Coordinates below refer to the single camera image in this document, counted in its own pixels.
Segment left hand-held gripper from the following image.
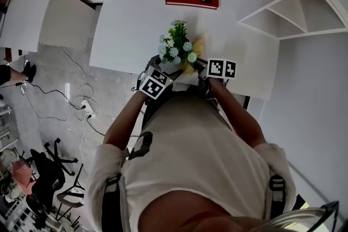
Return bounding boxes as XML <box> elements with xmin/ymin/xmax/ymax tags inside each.
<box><xmin>137</xmin><ymin>54</ymin><xmax>183</xmax><ymax>101</ymax></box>

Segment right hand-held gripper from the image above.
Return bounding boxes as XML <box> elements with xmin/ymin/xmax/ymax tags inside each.
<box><xmin>196</xmin><ymin>58</ymin><xmax>238</xmax><ymax>98</ymax></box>

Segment flower pot with blue flowers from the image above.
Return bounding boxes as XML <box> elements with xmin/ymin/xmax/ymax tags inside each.
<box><xmin>158</xmin><ymin>20</ymin><xmax>198</xmax><ymax>74</ymax></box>

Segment yellow cloth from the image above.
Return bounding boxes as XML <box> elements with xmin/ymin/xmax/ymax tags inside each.
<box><xmin>181</xmin><ymin>30</ymin><xmax>210</xmax><ymax>76</ymax></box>

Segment person's left forearm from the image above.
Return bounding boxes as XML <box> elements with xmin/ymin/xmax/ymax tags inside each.
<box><xmin>103</xmin><ymin>89</ymin><xmax>154</xmax><ymax>151</ymax></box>

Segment person's right forearm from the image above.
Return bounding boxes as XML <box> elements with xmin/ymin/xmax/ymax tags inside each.
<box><xmin>208</xmin><ymin>77</ymin><xmax>268</xmax><ymax>149</ymax></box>

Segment white power strip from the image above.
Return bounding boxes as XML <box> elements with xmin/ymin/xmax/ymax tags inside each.
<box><xmin>79</xmin><ymin>98</ymin><xmax>98</xmax><ymax>119</ymax></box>

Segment person's white t-shirt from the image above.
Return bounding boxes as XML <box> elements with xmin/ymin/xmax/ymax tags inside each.
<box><xmin>84</xmin><ymin>95</ymin><xmax>297</xmax><ymax>232</ymax></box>

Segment white cabinet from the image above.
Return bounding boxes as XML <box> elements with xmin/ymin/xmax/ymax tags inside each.
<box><xmin>0</xmin><ymin>0</ymin><xmax>96</xmax><ymax>53</ymax></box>

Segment black office chair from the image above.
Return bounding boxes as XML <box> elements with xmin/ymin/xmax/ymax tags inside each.
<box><xmin>26</xmin><ymin>137</ymin><xmax>79</xmax><ymax>215</ymax></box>

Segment person's glasses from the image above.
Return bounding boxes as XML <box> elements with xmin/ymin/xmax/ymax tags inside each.
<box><xmin>257</xmin><ymin>200</ymin><xmax>340</xmax><ymax>232</ymax></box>

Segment pink cushion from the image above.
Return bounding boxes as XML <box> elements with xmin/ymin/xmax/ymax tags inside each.
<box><xmin>11</xmin><ymin>159</ymin><xmax>36</xmax><ymax>195</ymax></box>

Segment white cable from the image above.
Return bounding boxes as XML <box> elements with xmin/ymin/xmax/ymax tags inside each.
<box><xmin>32</xmin><ymin>46</ymin><xmax>96</xmax><ymax>164</ymax></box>

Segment black chest strap buckle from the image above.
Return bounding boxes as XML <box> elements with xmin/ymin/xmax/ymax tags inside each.
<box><xmin>128</xmin><ymin>131</ymin><xmax>153</xmax><ymax>161</ymax></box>

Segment black cable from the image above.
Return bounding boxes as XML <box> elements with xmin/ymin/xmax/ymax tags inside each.
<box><xmin>16</xmin><ymin>81</ymin><xmax>107</xmax><ymax>137</ymax></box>

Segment black harness strap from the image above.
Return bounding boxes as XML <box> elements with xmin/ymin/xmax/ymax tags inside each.
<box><xmin>267</xmin><ymin>174</ymin><xmax>287</xmax><ymax>221</ymax></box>
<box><xmin>101</xmin><ymin>173</ymin><xmax>123</xmax><ymax>232</ymax></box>

